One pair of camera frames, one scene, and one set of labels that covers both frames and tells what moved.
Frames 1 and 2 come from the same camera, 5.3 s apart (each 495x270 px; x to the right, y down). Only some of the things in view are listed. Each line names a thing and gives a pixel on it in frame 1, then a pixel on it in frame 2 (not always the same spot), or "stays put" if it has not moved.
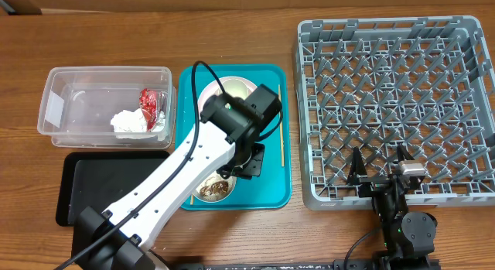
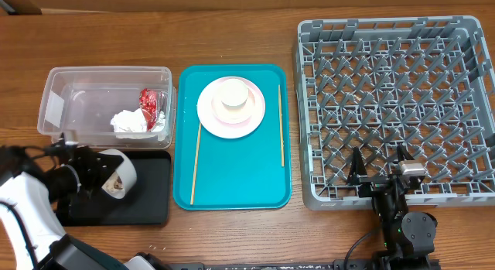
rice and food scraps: x=216 y=188 → x=114 y=183
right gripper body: x=372 y=184 stays put
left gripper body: x=254 y=165 → x=83 y=164
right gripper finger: x=357 y=169 stays put
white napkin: x=131 y=124 stays put
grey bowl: x=215 y=189 → x=123 y=179
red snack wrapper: x=148 y=104 stays put
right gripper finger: x=403 y=153 stays put
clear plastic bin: x=79 y=104 stays put
